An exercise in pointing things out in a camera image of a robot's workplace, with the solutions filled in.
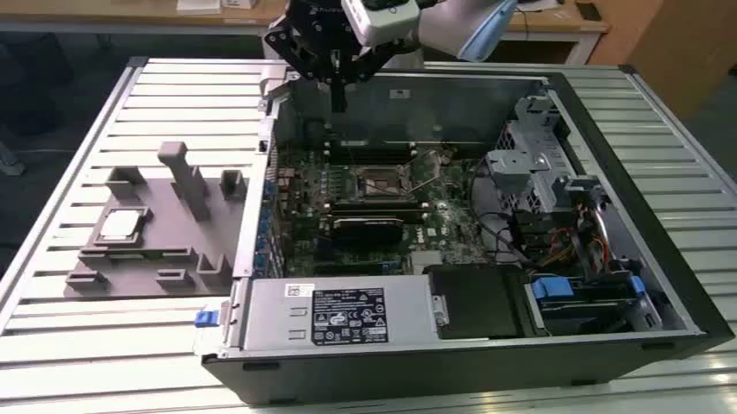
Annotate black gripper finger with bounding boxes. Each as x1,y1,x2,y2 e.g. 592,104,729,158
263,26,342,114
339,41,405,114

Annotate metal socket cover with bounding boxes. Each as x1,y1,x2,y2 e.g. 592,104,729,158
401,140,454,194

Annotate silver CPU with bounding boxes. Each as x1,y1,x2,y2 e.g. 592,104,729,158
99,209,150,239

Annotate CPU socket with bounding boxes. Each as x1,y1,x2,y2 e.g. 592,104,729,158
349,163,420,203

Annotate wooden desk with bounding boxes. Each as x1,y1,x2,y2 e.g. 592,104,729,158
0,0,612,66

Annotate metal drive cage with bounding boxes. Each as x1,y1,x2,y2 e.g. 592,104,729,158
482,97,582,216

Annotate black graphics card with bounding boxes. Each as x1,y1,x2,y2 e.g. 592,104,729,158
329,216,406,248

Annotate green motherboard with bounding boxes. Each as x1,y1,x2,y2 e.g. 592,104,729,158
269,144,502,277

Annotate black office chair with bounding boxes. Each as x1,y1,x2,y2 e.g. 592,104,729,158
0,32,120,137

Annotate silver chipset heatsink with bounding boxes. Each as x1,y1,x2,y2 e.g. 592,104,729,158
410,251,449,267

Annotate black expansion slot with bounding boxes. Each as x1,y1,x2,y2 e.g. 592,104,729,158
314,262,386,277

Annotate grey parts rack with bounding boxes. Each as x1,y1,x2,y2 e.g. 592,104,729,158
63,141,247,299

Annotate wooden cabinet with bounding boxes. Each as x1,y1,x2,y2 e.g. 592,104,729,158
590,0,737,120

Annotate grey chair leg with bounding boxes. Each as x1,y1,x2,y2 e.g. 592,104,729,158
0,141,26,177

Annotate black drive bay cover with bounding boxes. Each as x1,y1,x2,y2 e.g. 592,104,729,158
425,265,534,340

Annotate blue disk carrier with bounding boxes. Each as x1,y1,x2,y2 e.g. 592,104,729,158
530,276,649,336

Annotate grey power supply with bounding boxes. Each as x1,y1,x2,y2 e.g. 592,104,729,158
239,276,442,351

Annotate blue case latch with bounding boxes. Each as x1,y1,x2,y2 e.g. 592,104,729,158
194,304,223,329

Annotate black PC case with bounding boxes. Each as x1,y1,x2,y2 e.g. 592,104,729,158
199,63,737,405

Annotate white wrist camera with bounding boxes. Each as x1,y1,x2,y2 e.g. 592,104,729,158
341,0,426,47

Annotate black internal cable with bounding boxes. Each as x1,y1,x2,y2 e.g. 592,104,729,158
466,157,529,267

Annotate orange yellow power wires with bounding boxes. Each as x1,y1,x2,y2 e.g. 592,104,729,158
544,202,612,271

